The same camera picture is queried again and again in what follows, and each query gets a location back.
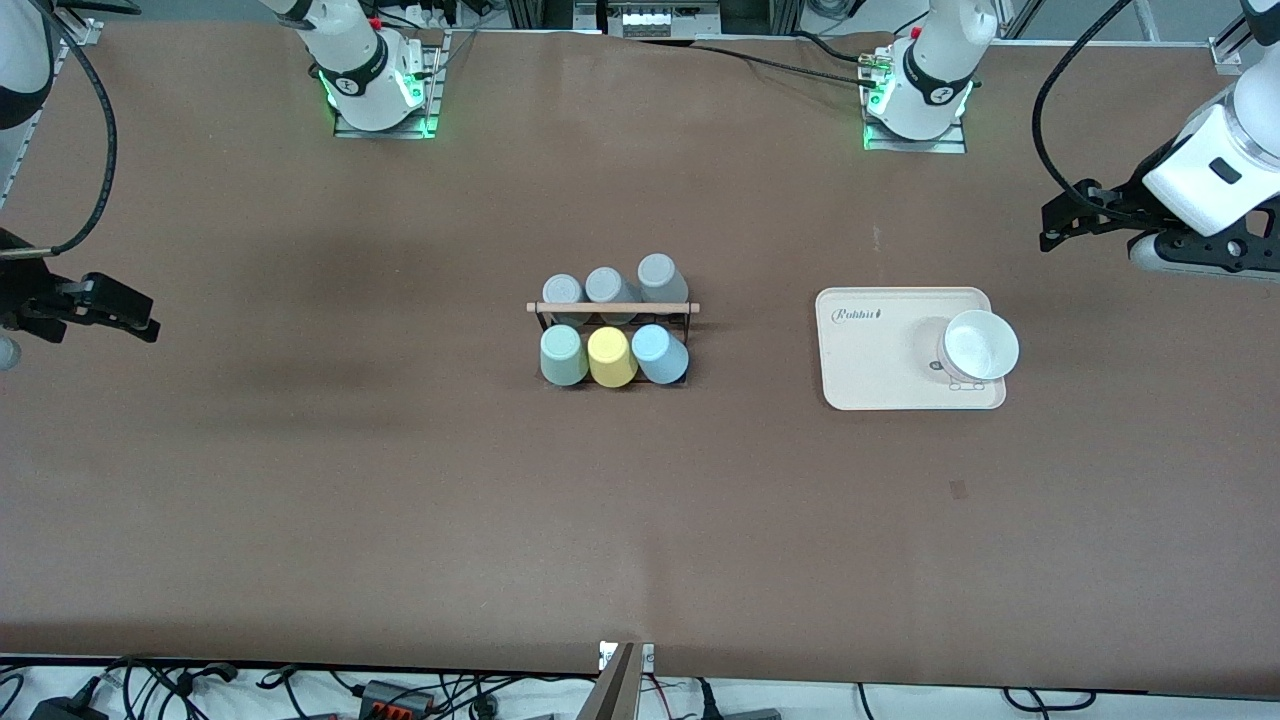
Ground light blue plastic cup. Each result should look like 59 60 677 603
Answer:
631 324 690 386

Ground pale green plastic cup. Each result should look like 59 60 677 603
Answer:
540 325 591 388

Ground white bowl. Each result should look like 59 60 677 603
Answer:
936 309 1021 384

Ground beige rectangular tray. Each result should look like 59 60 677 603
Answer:
815 287 1008 412

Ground black power adapter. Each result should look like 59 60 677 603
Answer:
28 697 109 720

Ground grey plastic cup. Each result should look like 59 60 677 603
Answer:
542 274 587 327
637 253 691 304
584 266 641 326

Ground power strip with plugs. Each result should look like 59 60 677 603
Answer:
395 0 471 31

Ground white electronics box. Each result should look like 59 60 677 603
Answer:
605 0 723 39

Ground black terminal block orange levers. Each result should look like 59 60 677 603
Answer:
358 680 438 719

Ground yellow plastic cup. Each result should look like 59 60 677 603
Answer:
586 326 639 389

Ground black plug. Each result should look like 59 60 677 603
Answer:
700 680 781 720

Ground grey angled beam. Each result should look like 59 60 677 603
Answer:
577 645 641 720

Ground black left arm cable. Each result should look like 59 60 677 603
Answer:
1032 0 1139 196

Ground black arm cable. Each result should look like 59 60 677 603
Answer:
0 0 119 261
1032 0 1139 196

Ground aluminium frame rail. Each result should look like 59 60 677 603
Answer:
0 18 103 206
1208 15 1256 73

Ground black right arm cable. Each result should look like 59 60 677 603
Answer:
0 0 119 261

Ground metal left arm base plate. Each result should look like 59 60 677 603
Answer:
862 45 969 155

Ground short black table cable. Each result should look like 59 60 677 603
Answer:
795 30 881 66

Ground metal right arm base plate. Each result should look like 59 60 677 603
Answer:
332 28 442 140

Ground long black table cable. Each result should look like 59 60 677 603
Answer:
622 36 883 89

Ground tangled black cable bundle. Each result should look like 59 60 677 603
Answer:
100 655 241 706

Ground black frame post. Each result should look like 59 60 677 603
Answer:
508 0 576 31
722 0 801 37

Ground black looped cable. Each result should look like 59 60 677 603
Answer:
1003 688 1096 713

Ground black wire rack wooden handle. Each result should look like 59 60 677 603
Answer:
527 300 701 387

